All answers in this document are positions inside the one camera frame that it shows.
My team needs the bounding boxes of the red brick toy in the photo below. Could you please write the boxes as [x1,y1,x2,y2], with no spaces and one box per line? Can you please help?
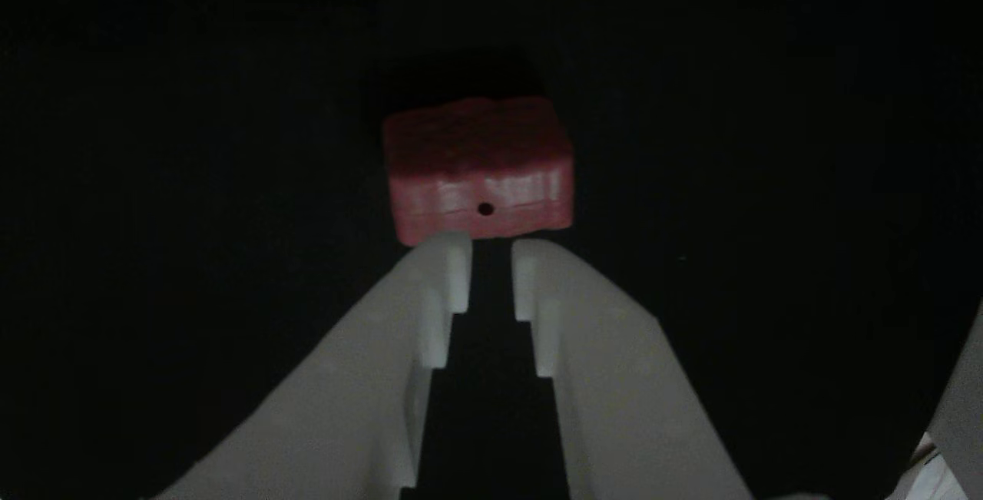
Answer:
[382,97,575,247]

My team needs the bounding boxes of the black mouse mat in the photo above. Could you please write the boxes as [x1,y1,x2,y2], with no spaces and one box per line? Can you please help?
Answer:
[0,0,983,500]

